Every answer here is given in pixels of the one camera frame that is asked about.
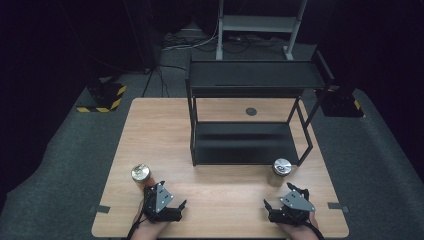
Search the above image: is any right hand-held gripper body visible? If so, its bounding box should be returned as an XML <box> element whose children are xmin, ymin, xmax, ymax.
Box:
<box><xmin>268</xmin><ymin>190</ymin><xmax>316</xmax><ymax>226</ymax></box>

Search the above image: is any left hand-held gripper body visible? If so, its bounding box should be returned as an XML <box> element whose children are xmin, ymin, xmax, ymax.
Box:
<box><xmin>143</xmin><ymin>183</ymin><xmax>184</xmax><ymax>224</ymax></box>

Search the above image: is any gold-lidded glass jar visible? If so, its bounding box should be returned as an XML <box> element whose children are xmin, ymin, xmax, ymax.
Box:
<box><xmin>130</xmin><ymin>162</ymin><xmax>157</xmax><ymax>192</ymax></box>

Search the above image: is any black two-tier metal shelf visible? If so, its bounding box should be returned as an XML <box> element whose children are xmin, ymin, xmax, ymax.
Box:
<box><xmin>185</xmin><ymin>50</ymin><xmax>336</xmax><ymax>168</ymax></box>

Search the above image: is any person's right hand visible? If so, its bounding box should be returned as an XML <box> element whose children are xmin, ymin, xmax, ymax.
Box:
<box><xmin>276</xmin><ymin>212</ymin><xmax>322</xmax><ymax>240</ymax></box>

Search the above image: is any person's left hand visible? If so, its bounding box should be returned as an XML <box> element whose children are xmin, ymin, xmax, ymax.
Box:
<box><xmin>132</xmin><ymin>199</ymin><xmax>169</xmax><ymax>240</ymax></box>

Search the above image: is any grey tape strip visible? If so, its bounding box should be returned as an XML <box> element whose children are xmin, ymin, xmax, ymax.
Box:
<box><xmin>89</xmin><ymin>204</ymin><xmax>111</xmax><ymax>215</ymax></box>
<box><xmin>327</xmin><ymin>201</ymin><xmax>350</xmax><ymax>214</ymax></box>

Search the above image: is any black base with striped tape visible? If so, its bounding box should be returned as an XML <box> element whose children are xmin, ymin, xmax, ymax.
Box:
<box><xmin>321</xmin><ymin>84</ymin><xmax>365</xmax><ymax>118</ymax></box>
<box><xmin>76</xmin><ymin>77</ymin><xmax>128</xmax><ymax>114</ymax></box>

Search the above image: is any grey metal stand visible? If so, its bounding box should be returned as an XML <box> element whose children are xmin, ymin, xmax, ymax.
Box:
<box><xmin>215</xmin><ymin>0</ymin><xmax>308</xmax><ymax>62</ymax></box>

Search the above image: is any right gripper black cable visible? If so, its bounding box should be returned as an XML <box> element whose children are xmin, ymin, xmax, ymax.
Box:
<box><xmin>303</xmin><ymin>220</ymin><xmax>326</xmax><ymax>240</ymax></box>

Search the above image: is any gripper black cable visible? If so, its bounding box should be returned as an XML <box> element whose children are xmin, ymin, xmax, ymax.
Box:
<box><xmin>303</xmin><ymin>220</ymin><xmax>326</xmax><ymax>240</ymax></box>
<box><xmin>125</xmin><ymin>196</ymin><xmax>149</xmax><ymax>240</ymax></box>

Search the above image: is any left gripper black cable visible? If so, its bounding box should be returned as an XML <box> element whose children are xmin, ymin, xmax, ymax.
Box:
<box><xmin>125</xmin><ymin>196</ymin><xmax>149</xmax><ymax>240</ymax></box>

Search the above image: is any thin black floor cable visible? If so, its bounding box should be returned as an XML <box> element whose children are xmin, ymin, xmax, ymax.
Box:
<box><xmin>141</xmin><ymin>63</ymin><xmax>188</xmax><ymax>99</ymax></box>

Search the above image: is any white floor cable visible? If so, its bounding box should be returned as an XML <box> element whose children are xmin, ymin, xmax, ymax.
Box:
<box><xmin>161</xmin><ymin>19</ymin><xmax>220</xmax><ymax>52</ymax></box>

